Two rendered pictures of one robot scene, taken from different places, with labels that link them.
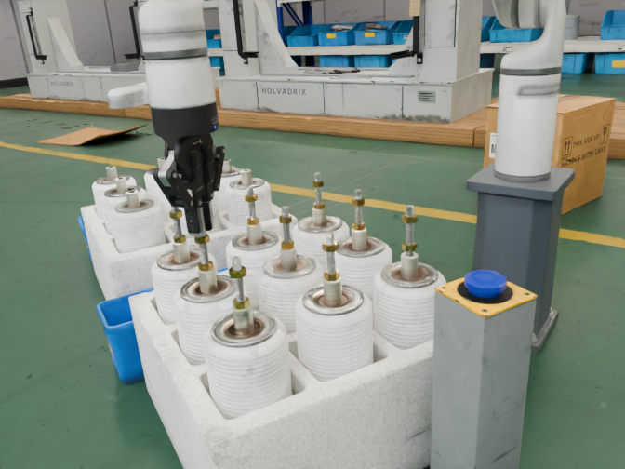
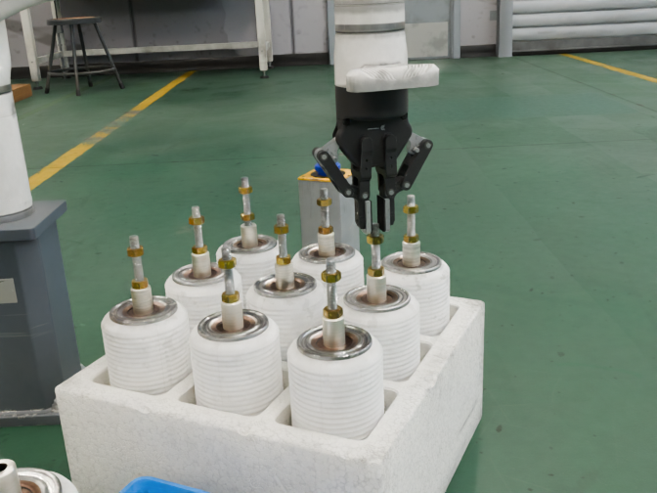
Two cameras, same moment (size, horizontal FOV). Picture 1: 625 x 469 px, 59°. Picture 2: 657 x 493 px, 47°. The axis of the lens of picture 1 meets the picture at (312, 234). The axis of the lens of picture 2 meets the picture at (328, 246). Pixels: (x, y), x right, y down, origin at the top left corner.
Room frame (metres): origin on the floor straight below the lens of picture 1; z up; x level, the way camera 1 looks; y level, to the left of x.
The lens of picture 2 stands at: (1.16, 0.74, 0.59)
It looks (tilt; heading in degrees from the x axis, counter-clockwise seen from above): 19 degrees down; 234
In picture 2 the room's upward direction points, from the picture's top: 3 degrees counter-clockwise
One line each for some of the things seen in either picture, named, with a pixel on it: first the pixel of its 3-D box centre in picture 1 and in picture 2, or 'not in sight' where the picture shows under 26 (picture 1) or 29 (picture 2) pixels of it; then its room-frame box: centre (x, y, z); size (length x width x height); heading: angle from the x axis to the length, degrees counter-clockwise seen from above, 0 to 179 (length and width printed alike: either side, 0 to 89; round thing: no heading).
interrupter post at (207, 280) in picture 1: (207, 280); (376, 288); (0.65, 0.14, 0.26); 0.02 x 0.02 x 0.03
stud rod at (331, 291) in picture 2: (178, 227); (331, 294); (0.76, 0.19, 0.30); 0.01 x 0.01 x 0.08
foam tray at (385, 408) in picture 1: (297, 363); (293, 404); (0.71, 0.04, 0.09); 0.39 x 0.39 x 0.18; 28
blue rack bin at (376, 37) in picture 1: (380, 33); not in sight; (5.99, -0.82, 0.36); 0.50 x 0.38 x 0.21; 144
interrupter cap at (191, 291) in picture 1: (208, 288); (376, 298); (0.65, 0.14, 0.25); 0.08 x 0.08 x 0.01
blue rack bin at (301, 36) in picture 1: (312, 34); not in sight; (6.52, -0.13, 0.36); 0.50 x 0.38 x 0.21; 144
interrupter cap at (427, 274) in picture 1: (409, 274); (249, 245); (0.66, -0.12, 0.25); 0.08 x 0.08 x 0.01
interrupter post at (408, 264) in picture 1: (409, 266); (249, 236); (0.66, -0.12, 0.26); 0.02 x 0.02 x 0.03
